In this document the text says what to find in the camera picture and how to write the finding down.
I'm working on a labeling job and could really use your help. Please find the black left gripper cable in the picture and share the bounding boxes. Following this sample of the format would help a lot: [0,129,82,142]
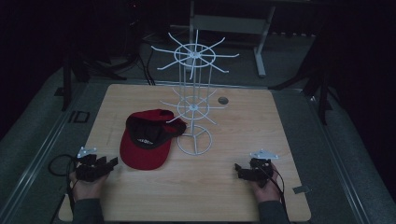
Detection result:
[47,153,78,217]

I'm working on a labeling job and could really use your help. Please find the black rectangular floor bracket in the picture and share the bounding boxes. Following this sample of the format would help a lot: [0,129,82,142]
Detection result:
[67,110,92,124]

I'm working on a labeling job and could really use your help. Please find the black floor cables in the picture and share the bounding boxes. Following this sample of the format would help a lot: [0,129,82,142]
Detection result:
[135,34,158,87]

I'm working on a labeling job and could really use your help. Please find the grey tape strip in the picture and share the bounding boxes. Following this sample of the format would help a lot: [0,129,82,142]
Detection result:
[291,185,312,195]

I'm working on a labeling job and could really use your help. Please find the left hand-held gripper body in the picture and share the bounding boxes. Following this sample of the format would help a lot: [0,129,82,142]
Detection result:
[75,146,110,183]

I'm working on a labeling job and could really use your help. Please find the white wire rack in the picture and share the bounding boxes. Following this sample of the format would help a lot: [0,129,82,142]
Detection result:
[150,29,241,157]

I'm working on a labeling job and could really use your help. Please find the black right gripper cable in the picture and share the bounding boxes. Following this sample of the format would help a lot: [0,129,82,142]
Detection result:
[262,164,290,216]

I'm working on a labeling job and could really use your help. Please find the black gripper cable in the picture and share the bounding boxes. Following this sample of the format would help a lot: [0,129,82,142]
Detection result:
[262,164,290,216]
[47,153,78,217]

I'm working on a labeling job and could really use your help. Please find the person's right hand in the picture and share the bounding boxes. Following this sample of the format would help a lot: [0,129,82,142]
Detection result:
[249,163,284,203]

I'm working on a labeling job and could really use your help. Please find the person's left hand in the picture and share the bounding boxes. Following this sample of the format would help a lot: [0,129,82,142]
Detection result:
[68,167,109,202]

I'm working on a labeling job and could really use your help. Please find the black metal stand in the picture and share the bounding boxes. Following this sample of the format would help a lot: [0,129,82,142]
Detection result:
[268,29,335,126]
[60,18,129,113]

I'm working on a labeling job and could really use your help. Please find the red and black cap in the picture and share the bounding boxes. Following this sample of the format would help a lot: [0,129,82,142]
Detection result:
[119,108,188,172]

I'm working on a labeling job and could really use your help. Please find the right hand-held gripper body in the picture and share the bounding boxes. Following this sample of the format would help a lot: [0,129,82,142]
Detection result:
[241,148,280,189]

